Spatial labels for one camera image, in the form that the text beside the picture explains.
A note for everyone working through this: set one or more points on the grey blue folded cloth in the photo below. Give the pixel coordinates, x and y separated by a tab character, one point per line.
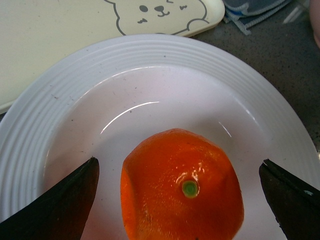
245	14

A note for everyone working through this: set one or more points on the cream bear tray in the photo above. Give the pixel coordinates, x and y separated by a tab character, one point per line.
35	34

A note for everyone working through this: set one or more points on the orange mandarin fruit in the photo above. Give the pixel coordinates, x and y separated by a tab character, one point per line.
177	185

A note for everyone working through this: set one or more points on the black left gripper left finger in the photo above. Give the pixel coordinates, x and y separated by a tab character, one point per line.
61	212

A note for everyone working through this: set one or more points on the pink bowl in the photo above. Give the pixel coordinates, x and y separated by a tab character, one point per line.
314	16

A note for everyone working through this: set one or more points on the white ribbed plate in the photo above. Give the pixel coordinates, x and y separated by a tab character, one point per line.
106	98

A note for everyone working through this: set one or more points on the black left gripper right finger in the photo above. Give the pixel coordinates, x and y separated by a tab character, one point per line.
294	203

